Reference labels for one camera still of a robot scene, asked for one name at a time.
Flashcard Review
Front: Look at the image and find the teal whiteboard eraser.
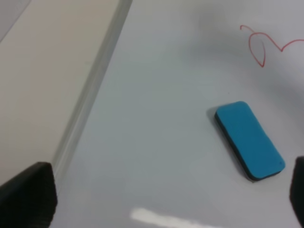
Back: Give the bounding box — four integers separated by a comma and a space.
215, 101, 285, 181

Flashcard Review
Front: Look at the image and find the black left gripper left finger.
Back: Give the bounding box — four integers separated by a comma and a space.
0, 162, 57, 228

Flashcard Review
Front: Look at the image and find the white whiteboard with aluminium frame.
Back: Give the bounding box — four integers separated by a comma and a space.
52, 0, 304, 228

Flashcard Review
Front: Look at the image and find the red marker scribble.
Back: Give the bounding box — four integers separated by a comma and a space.
239, 24, 304, 68

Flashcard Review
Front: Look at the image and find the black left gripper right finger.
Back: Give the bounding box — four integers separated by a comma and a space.
289, 156, 304, 225

